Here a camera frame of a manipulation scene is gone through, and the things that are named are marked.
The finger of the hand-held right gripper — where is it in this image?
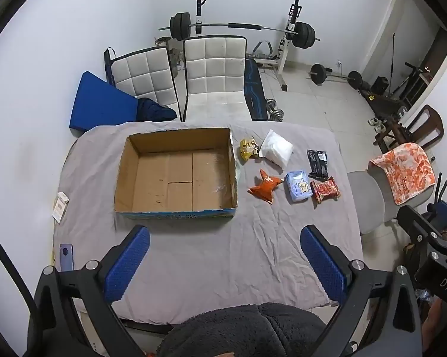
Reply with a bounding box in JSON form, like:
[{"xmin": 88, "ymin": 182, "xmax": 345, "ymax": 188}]
[{"xmin": 397, "ymin": 204, "xmax": 444, "ymax": 242}]

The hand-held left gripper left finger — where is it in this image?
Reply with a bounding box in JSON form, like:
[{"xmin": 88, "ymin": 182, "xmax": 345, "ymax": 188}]
[{"xmin": 26, "ymin": 225, "xmax": 151, "ymax": 357}]

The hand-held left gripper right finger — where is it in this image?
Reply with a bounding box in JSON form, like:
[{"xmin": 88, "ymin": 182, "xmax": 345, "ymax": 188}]
[{"xmin": 300, "ymin": 225, "xmax": 423, "ymax": 357}]

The red floral snack packet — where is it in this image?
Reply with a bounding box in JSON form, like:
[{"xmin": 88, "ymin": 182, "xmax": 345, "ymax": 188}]
[{"xmin": 310, "ymin": 177, "xmax": 341, "ymax": 205}]

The blue cartoon tissue pack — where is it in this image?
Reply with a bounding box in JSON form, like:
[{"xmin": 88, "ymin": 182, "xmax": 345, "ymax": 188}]
[{"xmin": 285, "ymin": 170, "xmax": 313, "ymax": 204}]

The orange snack packet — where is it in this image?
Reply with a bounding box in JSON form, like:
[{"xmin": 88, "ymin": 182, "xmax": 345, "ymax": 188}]
[{"xmin": 248, "ymin": 168, "xmax": 285, "ymax": 204}]

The black plastic packet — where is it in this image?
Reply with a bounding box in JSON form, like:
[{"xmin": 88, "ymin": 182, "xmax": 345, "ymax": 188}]
[{"xmin": 306, "ymin": 149, "xmax": 329, "ymax": 180}]

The cardboard box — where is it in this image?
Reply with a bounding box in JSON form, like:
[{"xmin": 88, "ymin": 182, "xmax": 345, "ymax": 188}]
[{"xmin": 114, "ymin": 127, "xmax": 239, "ymax": 221}]

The white soft packet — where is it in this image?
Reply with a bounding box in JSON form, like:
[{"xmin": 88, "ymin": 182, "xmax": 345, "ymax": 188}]
[{"xmin": 259, "ymin": 129, "xmax": 294, "ymax": 167}]

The yellow panda snack packet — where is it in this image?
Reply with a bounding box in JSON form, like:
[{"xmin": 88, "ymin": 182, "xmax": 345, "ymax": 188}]
[{"xmin": 239, "ymin": 137, "xmax": 260, "ymax": 161}]

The orange floral towel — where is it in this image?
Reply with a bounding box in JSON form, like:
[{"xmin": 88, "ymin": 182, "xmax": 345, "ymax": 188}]
[{"xmin": 368, "ymin": 142, "xmax": 437, "ymax": 206}]

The grey office chair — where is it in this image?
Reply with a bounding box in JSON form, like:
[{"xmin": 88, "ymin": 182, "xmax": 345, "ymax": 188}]
[{"xmin": 346, "ymin": 164, "xmax": 438, "ymax": 235}]

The blue smartphone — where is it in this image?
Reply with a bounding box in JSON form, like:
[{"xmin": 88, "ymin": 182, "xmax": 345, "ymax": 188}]
[{"xmin": 59, "ymin": 244, "xmax": 74, "ymax": 271}]

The small white carton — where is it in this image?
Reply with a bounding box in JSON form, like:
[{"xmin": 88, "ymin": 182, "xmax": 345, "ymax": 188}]
[{"xmin": 52, "ymin": 191, "xmax": 70, "ymax": 224}]

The dark fleece clothing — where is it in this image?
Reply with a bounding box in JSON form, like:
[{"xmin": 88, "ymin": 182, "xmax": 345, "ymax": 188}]
[{"xmin": 157, "ymin": 302, "xmax": 328, "ymax": 357}]

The brown wooden chair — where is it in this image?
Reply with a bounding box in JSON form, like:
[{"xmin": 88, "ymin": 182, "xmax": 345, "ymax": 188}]
[{"xmin": 374, "ymin": 104, "xmax": 446, "ymax": 153}]

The black exercise machine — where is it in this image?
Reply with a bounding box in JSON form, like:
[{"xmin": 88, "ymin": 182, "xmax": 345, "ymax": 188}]
[{"xmin": 361, "ymin": 62, "xmax": 433, "ymax": 120}]

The dark blue folded bag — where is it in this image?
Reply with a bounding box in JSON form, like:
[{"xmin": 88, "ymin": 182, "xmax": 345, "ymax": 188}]
[{"xmin": 136, "ymin": 98, "xmax": 177, "ymax": 123}]

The chrome dumbbell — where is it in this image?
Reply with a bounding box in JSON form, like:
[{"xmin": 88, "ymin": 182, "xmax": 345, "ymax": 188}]
[{"xmin": 265, "ymin": 98, "xmax": 285, "ymax": 122}]

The blue foam mat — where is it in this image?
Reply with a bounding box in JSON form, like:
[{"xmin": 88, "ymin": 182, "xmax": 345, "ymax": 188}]
[{"xmin": 69, "ymin": 71, "xmax": 142, "ymax": 133}]

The short barbell with plates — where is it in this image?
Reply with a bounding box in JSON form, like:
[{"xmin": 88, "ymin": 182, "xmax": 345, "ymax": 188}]
[{"xmin": 309, "ymin": 64, "xmax": 364, "ymax": 90}]

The black blue bench pad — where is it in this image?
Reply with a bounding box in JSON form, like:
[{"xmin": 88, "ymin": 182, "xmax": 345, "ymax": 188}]
[{"xmin": 244, "ymin": 59, "xmax": 267, "ymax": 121}]

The white padded chair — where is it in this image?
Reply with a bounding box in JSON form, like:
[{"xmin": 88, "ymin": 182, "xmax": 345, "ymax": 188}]
[
  {"xmin": 110, "ymin": 46, "xmax": 180, "ymax": 120},
  {"xmin": 181, "ymin": 35, "xmax": 248, "ymax": 122}
]

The black blue stick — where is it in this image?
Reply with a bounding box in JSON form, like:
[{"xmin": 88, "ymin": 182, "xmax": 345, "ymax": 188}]
[{"xmin": 104, "ymin": 47, "xmax": 116, "ymax": 86}]

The white weight bench rack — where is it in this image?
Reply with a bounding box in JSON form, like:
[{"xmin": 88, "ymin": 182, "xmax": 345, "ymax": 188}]
[{"xmin": 193, "ymin": 0, "xmax": 303, "ymax": 92}]

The long barbell with plates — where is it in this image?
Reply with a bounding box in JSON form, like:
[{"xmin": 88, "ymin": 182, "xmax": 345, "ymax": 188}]
[{"xmin": 158, "ymin": 12, "xmax": 321, "ymax": 50}]

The black cable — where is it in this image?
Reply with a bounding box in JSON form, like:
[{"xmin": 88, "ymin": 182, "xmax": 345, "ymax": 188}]
[{"xmin": 0, "ymin": 219, "xmax": 42, "ymax": 328}]

